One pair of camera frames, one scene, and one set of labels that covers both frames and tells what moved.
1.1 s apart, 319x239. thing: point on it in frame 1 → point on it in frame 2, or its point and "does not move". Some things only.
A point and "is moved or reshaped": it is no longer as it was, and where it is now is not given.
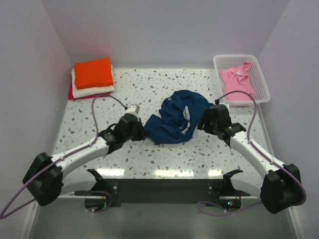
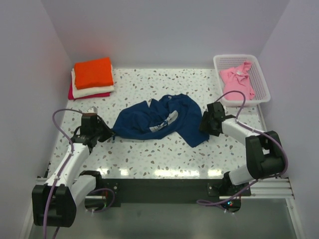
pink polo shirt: x=237 y=79 does not move
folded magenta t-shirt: x=71 y=95 does not move
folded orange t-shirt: x=93 y=73 does not move
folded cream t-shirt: x=88 y=91 does not move
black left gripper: x=142 y=134 → x=108 y=132
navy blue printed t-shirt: x=180 y=114 is moved or reshaped
